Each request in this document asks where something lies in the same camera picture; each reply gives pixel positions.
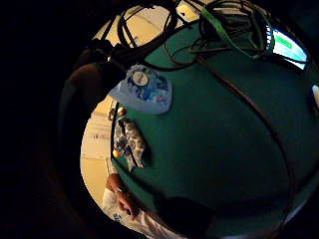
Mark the lit computer screen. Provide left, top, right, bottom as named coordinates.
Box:
left=265, top=24, right=309, bottom=71

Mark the white lit device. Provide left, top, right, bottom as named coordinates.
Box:
left=311, top=84, right=319, bottom=111

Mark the patterned bottle with yellow cap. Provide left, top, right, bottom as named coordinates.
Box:
left=112, top=122, right=130, bottom=159

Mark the blue white wipes pouch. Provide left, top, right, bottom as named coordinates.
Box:
left=109, top=64, right=173, bottom=116

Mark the thin black cable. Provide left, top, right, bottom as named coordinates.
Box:
left=162, top=37, right=213, bottom=69

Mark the red-brown cable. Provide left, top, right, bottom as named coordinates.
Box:
left=197, top=56, right=297, bottom=237

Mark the green strap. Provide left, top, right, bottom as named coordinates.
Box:
left=199, top=6, right=276, bottom=61

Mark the thick black cable bundle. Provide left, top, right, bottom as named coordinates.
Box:
left=99, top=1, right=200, bottom=69

